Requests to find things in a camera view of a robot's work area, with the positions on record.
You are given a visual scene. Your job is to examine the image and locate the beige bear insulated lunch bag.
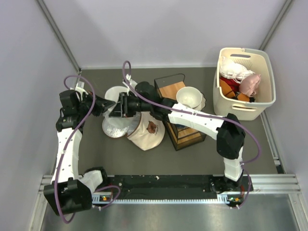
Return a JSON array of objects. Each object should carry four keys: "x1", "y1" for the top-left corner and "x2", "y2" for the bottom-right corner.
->
[{"x1": 127, "y1": 112, "x2": 165, "y2": 151}]

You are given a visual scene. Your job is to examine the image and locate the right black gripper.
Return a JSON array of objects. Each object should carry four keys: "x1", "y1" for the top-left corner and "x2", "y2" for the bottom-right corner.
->
[{"x1": 110, "y1": 92, "x2": 153, "y2": 118}]

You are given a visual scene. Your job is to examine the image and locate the white bra in basket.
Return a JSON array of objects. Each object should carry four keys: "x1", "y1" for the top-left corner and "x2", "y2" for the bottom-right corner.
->
[{"x1": 219, "y1": 56, "x2": 254, "y2": 84}]

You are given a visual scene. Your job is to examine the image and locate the pink garment in basket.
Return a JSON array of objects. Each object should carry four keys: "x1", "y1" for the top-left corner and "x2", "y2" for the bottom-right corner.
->
[{"x1": 239, "y1": 74, "x2": 261, "y2": 97}]

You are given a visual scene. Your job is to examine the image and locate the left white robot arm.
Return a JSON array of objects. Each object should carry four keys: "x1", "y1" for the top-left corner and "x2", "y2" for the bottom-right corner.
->
[{"x1": 43, "y1": 87, "x2": 115, "y2": 216}]

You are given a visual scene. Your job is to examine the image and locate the white ceramic bowl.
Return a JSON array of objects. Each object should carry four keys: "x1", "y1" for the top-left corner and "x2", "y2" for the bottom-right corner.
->
[{"x1": 176, "y1": 87, "x2": 203, "y2": 108}]

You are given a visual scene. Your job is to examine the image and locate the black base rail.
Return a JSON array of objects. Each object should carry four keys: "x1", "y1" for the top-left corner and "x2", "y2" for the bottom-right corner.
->
[{"x1": 97, "y1": 175, "x2": 245, "y2": 200}]

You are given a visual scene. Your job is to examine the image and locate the white scalloped plate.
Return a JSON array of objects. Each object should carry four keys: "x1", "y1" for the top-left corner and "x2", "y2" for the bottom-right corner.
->
[{"x1": 198, "y1": 93, "x2": 206, "y2": 111}]

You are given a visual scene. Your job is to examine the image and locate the red orange garment in basket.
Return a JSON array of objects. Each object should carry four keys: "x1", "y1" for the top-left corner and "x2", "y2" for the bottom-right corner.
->
[{"x1": 219, "y1": 77, "x2": 250, "y2": 102}]

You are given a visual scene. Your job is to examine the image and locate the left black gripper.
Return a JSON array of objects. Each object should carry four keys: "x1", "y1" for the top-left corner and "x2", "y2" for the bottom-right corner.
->
[{"x1": 77, "y1": 90, "x2": 116, "y2": 117}]

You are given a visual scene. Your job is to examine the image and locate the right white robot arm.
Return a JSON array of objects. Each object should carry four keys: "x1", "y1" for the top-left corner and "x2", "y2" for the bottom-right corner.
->
[{"x1": 110, "y1": 81, "x2": 245, "y2": 193}]

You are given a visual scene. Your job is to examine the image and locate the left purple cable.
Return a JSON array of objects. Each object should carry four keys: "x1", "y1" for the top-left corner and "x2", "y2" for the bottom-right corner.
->
[{"x1": 54, "y1": 75, "x2": 121, "y2": 224}]

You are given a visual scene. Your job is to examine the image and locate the black wire wooden shelf rack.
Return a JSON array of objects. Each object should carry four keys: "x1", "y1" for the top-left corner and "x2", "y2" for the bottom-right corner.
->
[{"x1": 154, "y1": 74, "x2": 206, "y2": 151}]

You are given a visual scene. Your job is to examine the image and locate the cream plastic laundry basket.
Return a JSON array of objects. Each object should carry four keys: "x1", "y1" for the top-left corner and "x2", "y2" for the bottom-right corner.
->
[{"x1": 213, "y1": 48, "x2": 276, "y2": 121}]

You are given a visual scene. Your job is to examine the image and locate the white mesh laundry bag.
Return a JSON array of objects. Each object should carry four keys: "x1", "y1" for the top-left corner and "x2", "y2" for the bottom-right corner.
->
[{"x1": 102, "y1": 86, "x2": 141, "y2": 138}]

